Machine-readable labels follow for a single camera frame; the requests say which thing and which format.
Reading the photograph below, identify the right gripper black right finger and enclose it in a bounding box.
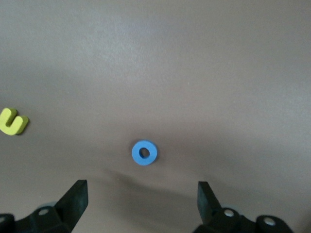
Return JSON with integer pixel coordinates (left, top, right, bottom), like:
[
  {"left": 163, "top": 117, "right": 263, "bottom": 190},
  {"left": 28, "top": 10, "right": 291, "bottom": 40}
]
[{"left": 194, "top": 181, "right": 294, "bottom": 233}]

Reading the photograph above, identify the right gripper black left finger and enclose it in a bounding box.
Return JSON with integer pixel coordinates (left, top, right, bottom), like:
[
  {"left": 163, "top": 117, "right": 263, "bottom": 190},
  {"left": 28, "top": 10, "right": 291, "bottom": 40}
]
[{"left": 0, "top": 180, "right": 88, "bottom": 233}]

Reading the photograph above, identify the blue foam letter o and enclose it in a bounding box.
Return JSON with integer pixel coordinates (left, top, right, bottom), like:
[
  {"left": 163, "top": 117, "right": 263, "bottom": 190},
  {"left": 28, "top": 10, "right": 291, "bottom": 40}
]
[{"left": 131, "top": 139, "right": 158, "bottom": 167}]

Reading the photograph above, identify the yellow foam letter u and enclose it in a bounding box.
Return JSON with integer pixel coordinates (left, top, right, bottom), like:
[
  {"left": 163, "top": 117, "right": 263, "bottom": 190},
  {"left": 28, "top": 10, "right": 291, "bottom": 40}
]
[{"left": 0, "top": 108, "right": 29, "bottom": 136}]

